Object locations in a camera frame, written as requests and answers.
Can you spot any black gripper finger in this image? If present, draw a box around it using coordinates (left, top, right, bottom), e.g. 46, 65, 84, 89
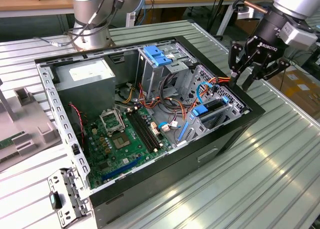
228, 40, 248, 88
241, 54, 292, 93

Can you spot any orange red yellow power wire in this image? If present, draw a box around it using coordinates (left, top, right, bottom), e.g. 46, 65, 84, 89
208, 75, 233, 87

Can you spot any blue data wire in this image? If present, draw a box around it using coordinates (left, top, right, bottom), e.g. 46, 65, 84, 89
196, 81, 218, 104

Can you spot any hard disk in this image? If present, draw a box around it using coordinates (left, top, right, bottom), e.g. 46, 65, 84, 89
176, 95, 230, 144

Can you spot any grey disk bay cage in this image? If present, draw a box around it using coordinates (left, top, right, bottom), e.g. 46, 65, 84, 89
174, 95, 251, 148

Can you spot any brown cardboard box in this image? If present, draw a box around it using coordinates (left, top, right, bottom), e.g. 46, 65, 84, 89
268, 68, 320, 120

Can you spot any black tripod stand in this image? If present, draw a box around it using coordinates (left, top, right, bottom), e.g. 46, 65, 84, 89
206, 0, 231, 41

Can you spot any metal slat side table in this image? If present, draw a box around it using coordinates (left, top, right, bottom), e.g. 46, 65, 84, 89
238, 7, 320, 62

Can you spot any blue plastic drive latch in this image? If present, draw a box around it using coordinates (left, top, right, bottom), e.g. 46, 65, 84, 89
143, 45, 173, 67

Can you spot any grey optical drive cage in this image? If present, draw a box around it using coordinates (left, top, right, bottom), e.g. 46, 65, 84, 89
136, 42, 198, 101

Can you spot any black RAM slot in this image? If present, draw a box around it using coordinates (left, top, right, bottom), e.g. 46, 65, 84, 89
129, 109, 157, 152
132, 109, 159, 151
135, 108, 162, 149
126, 110, 154, 154

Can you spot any green motherboard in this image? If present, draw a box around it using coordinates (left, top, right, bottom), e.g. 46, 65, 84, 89
83, 106, 176, 190

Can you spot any black open PC case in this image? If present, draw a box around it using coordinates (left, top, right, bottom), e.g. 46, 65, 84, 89
34, 35, 266, 229

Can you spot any grey power supply unit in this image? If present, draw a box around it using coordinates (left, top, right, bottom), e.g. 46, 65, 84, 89
53, 60, 117, 120

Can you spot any blue expansion slot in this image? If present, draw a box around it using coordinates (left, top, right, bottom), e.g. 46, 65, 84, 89
101, 156, 142, 182

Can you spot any black case fan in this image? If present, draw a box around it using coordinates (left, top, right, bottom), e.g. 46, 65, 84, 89
68, 103, 90, 157

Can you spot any grey parts rack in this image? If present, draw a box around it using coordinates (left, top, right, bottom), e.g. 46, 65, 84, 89
0, 77, 63, 174

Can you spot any black latch with teal tab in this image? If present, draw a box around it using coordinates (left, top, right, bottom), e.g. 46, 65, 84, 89
48, 191, 63, 210

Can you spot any green RAM stick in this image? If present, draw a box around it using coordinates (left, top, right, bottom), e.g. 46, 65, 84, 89
0, 130, 26, 150

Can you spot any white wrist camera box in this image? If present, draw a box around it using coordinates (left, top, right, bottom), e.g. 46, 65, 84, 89
234, 6, 256, 20
278, 21, 319, 52

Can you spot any red orange wire bundle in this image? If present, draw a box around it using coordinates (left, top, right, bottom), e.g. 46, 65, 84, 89
138, 82, 191, 122

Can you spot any thick black cable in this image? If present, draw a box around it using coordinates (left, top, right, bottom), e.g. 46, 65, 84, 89
159, 72, 191, 107

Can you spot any wooden desk white frame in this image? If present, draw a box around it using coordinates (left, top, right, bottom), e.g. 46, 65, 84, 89
0, 0, 276, 39

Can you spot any pale blue board wire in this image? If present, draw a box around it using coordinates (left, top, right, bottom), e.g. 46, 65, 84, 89
158, 122, 181, 133

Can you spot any yellow black wire bundle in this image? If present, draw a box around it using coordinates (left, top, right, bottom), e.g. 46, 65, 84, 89
117, 82, 137, 105

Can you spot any metal socket cover frame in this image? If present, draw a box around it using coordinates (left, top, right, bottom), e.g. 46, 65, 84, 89
99, 108, 126, 137

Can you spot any red black twisted wire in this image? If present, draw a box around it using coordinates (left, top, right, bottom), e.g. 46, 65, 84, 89
68, 102, 87, 130

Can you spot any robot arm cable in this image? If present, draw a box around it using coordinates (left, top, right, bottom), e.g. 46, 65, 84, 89
37, 0, 126, 47

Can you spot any grey expansion card bracket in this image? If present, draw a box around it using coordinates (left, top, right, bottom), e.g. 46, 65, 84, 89
47, 167, 91, 227

